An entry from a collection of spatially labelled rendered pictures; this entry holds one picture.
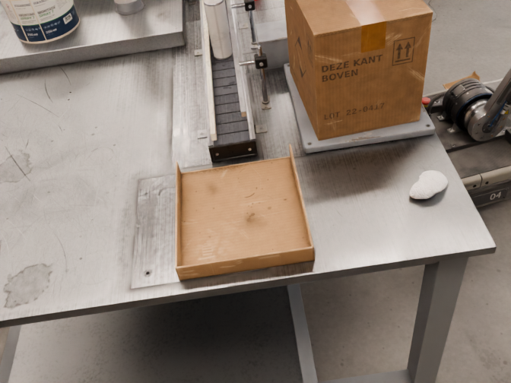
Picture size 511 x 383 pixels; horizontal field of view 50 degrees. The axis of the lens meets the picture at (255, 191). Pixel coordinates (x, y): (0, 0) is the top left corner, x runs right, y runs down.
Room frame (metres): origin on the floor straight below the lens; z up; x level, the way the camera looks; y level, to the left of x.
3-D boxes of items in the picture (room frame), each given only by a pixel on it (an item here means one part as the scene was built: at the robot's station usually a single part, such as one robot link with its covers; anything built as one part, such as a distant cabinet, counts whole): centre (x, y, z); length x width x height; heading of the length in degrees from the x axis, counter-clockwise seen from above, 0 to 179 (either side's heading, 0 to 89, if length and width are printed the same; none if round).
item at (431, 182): (0.76, -0.35, 0.85); 0.08 x 0.07 x 0.04; 87
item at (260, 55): (1.15, -0.04, 0.91); 0.07 x 0.03 x 0.16; 89
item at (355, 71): (1.10, -0.27, 0.99); 0.30 x 0.24 x 0.27; 3
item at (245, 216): (0.78, 0.04, 0.85); 0.30 x 0.26 x 0.04; 179
